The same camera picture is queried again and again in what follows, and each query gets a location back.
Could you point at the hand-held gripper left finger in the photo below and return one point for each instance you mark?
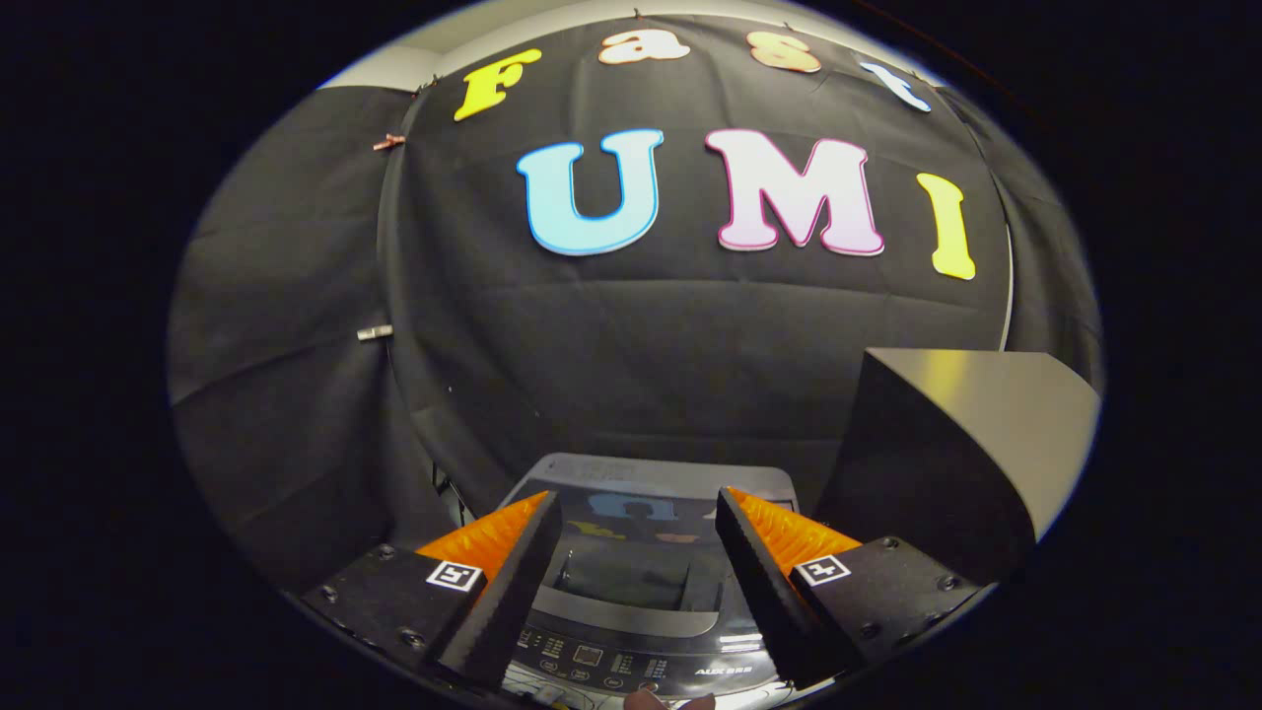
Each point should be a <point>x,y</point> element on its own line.
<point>513,597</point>

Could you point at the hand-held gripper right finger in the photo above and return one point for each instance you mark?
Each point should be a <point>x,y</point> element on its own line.
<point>764,597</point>

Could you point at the dark glass washing machine lid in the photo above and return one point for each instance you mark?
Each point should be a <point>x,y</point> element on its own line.
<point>641,483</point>

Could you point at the black backdrop cloth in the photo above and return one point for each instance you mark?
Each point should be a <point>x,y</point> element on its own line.
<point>641,335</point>

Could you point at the grey metal cabinet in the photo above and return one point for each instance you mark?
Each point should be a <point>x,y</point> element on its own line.
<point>976,394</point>

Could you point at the silver clip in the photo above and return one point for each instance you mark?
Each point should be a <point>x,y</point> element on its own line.
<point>375,332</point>

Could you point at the copper clip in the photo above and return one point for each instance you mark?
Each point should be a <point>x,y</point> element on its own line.
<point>388,142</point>

